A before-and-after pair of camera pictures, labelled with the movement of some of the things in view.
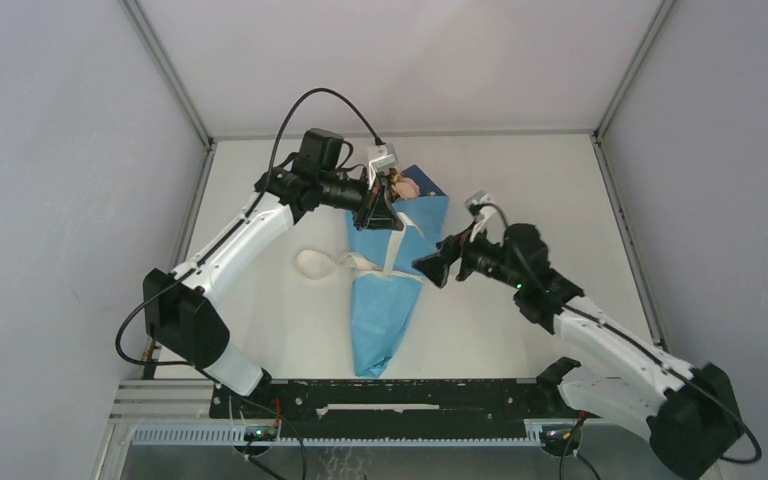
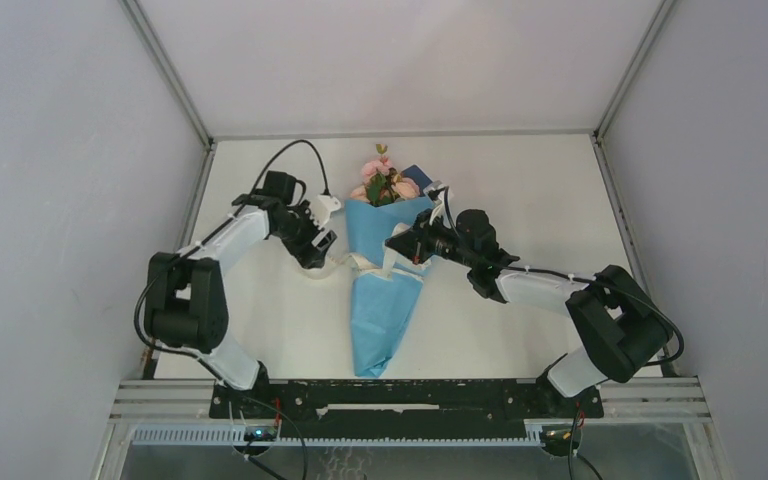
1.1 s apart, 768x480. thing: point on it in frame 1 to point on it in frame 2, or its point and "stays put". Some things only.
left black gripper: x=375 y=210 to x=309 y=255
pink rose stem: x=405 y=187 stays put
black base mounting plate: x=485 y=409 stays put
